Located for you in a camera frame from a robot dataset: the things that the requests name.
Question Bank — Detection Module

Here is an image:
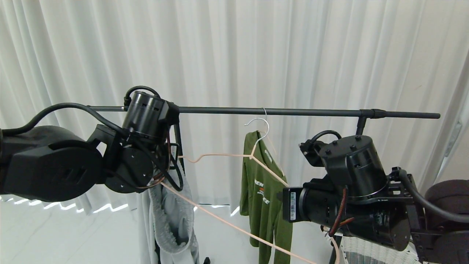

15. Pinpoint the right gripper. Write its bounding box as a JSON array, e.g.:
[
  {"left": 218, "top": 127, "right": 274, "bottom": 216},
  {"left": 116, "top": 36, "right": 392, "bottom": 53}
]
[{"left": 282, "top": 181, "right": 347, "bottom": 228}]

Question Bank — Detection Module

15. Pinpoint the green printed sleeveless shirt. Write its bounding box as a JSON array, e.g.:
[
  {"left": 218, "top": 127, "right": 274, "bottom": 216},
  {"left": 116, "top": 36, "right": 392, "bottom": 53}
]
[{"left": 240, "top": 131, "right": 294, "bottom": 264}]

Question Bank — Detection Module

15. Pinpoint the pink clothes hanger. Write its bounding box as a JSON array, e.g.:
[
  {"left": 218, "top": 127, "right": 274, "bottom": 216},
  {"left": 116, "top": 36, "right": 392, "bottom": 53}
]
[
  {"left": 159, "top": 117, "right": 342, "bottom": 264},
  {"left": 256, "top": 107, "right": 287, "bottom": 177}
]

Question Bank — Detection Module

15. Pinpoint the pale grey garment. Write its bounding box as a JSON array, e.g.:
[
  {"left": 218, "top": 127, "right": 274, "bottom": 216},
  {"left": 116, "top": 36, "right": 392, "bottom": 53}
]
[{"left": 146, "top": 172, "right": 200, "bottom": 264}]

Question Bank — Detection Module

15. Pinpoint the white laundry basket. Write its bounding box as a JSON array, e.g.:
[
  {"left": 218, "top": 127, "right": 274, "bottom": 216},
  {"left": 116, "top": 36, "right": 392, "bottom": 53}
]
[{"left": 339, "top": 235, "right": 422, "bottom": 264}]

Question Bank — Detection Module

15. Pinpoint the black clothes rack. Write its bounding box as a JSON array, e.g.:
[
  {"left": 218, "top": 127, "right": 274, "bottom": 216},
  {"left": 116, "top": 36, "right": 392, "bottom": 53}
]
[{"left": 88, "top": 106, "right": 441, "bottom": 264}]

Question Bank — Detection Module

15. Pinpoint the white curtain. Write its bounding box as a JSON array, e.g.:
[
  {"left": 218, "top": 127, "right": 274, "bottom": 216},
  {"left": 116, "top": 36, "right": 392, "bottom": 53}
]
[{"left": 0, "top": 0, "right": 469, "bottom": 215}]

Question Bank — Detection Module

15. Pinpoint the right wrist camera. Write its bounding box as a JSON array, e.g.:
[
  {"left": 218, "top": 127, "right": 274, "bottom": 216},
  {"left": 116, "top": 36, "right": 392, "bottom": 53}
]
[{"left": 298, "top": 141, "right": 327, "bottom": 168}]

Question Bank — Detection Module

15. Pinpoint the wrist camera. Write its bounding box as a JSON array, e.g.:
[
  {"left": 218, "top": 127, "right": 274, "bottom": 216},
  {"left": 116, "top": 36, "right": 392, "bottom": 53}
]
[
  {"left": 161, "top": 101, "right": 181, "bottom": 126},
  {"left": 298, "top": 141, "right": 327, "bottom": 168}
]

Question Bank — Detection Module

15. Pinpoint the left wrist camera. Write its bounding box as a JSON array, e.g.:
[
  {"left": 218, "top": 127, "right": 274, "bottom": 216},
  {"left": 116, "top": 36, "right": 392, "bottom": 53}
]
[{"left": 161, "top": 101, "right": 181, "bottom": 126}]

